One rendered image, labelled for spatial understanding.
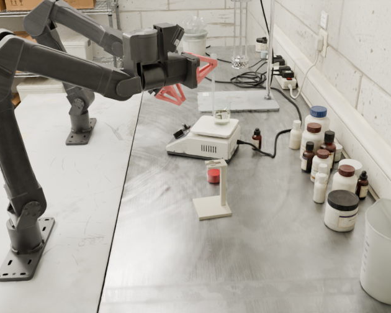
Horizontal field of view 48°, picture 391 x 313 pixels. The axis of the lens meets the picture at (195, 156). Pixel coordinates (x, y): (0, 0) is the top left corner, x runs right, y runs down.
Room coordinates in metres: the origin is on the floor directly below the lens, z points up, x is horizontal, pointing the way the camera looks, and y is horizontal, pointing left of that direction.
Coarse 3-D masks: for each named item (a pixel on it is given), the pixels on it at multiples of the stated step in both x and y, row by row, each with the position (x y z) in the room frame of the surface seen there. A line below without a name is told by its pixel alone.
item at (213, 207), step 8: (216, 160) 0.90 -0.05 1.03; (224, 160) 0.90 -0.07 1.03; (208, 168) 0.87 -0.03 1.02; (224, 168) 0.89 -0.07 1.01; (224, 176) 0.89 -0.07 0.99; (224, 184) 0.89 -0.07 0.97; (224, 192) 0.89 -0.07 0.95; (192, 200) 0.92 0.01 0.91; (200, 200) 0.92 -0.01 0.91; (208, 200) 0.91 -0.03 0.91; (216, 200) 0.91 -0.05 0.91; (224, 200) 0.89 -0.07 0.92; (200, 208) 0.88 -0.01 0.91; (208, 208) 0.88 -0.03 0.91; (216, 208) 0.88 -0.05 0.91; (224, 208) 0.88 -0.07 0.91; (200, 216) 0.85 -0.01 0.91; (208, 216) 0.85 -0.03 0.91; (216, 216) 0.85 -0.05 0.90; (224, 216) 0.86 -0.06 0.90
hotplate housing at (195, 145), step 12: (168, 144) 1.18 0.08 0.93; (180, 144) 1.16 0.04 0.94; (192, 144) 1.15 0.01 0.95; (204, 144) 1.14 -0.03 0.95; (216, 144) 1.12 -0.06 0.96; (228, 144) 1.12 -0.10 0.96; (240, 144) 1.19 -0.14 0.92; (192, 156) 1.15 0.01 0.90; (204, 156) 1.14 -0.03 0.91; (216, 156) 1.12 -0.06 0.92; (228, 156) 1.12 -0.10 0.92
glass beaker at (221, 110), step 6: (216, 102) 1.18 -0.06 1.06; (222, 102) 1.18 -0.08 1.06; (228, 102) 1.21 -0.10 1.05; (216, 108) 1.18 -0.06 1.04; (222, 108) 1.18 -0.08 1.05; (228, 108) 1.19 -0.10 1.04; (216, 114) 1.18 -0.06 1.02; (222, 114) 1.18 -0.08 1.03; (228, 114) 1.19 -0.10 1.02; (216, 120) 1.18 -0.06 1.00; (222, 120) 1.18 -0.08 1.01; (228, 120) 1.19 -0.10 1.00; (222, 126) 1.18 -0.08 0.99
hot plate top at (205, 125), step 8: (200, 120) 1.23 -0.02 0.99; (208, 120) 1.22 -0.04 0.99; (232, 120) 1.22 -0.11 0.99; (192, 128) 1.17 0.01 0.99; (200, 128) 1.17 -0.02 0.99; (208, 128) 1.17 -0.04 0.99; (216, 128) 1.17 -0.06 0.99; (224, 128) 1.17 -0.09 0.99; (232, 128) 1.17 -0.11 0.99; (216, 136) 1.13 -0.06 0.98; (224, 136) 1.12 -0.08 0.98
